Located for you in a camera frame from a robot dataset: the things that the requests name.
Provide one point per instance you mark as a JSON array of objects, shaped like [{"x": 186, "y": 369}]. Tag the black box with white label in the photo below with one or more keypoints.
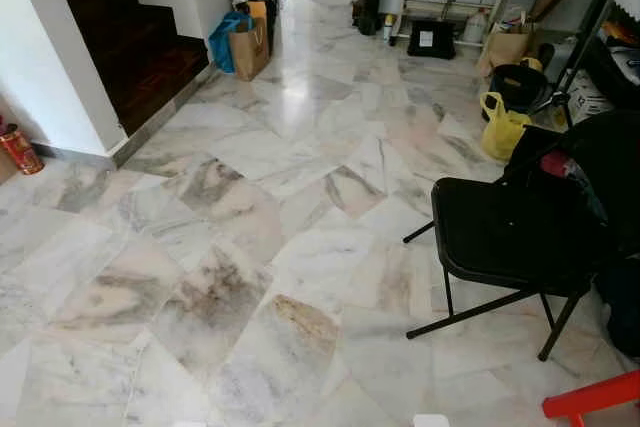
[{"x": 431, "y": 39}]

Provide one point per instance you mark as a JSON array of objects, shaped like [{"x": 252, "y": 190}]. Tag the grey metal stand pole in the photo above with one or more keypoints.
[{"x": 590, "y": 37}]

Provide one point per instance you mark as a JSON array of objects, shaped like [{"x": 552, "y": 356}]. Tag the yellow plastic bag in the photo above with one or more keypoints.
[{"x": 503, "y": 132}]

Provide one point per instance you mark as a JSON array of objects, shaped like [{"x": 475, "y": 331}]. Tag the black cloth over chair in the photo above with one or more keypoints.
[{"x": 610, "y": 177}]

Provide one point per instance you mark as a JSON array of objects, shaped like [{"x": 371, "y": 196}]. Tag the dark wooden staircase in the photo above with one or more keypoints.
[{"x": 130, "y": 47}]

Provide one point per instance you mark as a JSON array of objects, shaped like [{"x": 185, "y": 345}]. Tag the black plastic bucket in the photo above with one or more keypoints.
[{"x": 518, "y": 87}]

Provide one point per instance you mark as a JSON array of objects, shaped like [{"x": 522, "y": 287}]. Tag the blue shopping bag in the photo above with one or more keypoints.
[{"x": 222, "y": 42}]

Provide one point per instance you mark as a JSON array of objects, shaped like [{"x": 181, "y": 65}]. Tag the red plastic stool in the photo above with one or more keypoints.
[{"x": 595, "y": 397}]

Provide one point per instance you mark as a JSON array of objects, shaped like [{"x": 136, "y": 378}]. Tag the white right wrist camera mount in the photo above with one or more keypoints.
[{"x": 431, "y": 421}]

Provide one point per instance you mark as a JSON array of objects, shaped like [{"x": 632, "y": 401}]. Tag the white printed cardboard box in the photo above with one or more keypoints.
[{"x": 592, "y": 99}]

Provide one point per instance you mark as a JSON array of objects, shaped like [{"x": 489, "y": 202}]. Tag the maroon round item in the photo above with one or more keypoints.
[{"x": 555, "y": 165}]

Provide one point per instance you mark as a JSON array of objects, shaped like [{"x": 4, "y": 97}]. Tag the tan paper bag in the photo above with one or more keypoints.
[{"x": 503, "y": 50}]

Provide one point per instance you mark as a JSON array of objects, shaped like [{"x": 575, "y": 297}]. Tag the black folding chair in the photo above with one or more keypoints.
[{"x": 500, "y": 232}]

